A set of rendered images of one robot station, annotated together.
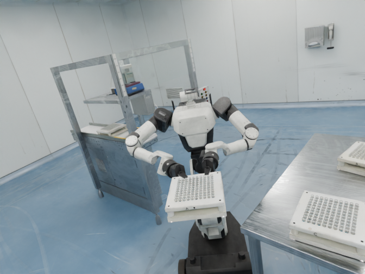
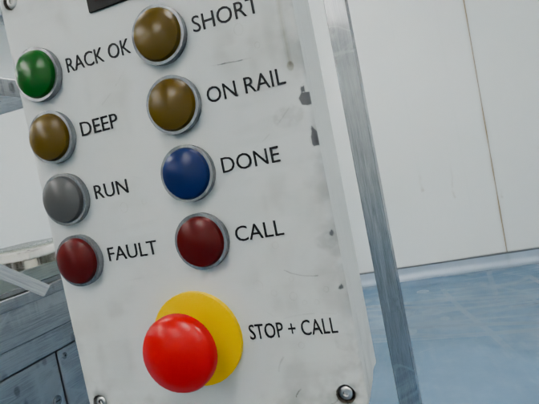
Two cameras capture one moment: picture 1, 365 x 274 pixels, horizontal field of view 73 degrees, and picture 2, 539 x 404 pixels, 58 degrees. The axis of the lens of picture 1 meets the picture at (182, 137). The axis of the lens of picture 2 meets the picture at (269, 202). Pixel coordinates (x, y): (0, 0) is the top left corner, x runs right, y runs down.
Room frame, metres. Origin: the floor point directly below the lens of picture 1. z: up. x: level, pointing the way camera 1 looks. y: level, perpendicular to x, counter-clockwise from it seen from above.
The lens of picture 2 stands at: (2.71, -0.61, 1.02)
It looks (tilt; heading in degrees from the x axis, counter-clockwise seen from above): 3 degrees down; 66
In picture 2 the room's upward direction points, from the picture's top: 11 degrees counter-clockwise
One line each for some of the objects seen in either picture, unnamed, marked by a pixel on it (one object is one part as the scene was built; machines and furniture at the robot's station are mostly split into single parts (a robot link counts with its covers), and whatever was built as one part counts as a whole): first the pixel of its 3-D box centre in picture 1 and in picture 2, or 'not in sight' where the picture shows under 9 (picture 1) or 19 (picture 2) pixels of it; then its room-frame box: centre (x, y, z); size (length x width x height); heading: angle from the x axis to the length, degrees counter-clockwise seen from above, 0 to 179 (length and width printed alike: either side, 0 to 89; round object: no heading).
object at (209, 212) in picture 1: (197, 198); not in sight; (0.94, -0.01, 1.01); 0.24 x 0.24 x 0.02; 81
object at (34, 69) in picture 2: not in sight; (35, 74); (2.72, -0.31, 1.10); 0.03 x 0.01 x 0.03; 136
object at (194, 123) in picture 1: (195, 123); not in sight; (1.63, -0.11, 1.14); 0.34 x 0.30 x 0.36; 82
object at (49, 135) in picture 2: not in sight; (50, 137); (2.72, -0.31, 1.07); 0.03 x 0.01 x 0.03; 136
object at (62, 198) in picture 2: not in sight; (63, 199); (2.72, -0.31, 1.03); 0.03 x 0.01 x 0.03; 136
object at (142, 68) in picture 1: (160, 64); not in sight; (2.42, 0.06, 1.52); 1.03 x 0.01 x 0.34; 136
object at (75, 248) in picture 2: not in sight; (77, 260); (2.72, -0.31, 0.99); 0.03 x 0.01 x 0.03; 136
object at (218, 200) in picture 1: (195, 190); not in sight; (0.94, -0.01, 1.06); 0.25 x 0.24 x 0.02; 171
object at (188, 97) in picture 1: (188, 97); not in sight; (1.57, -0.09, 1.34); 0.10 x 0.07 x 0.09; 82
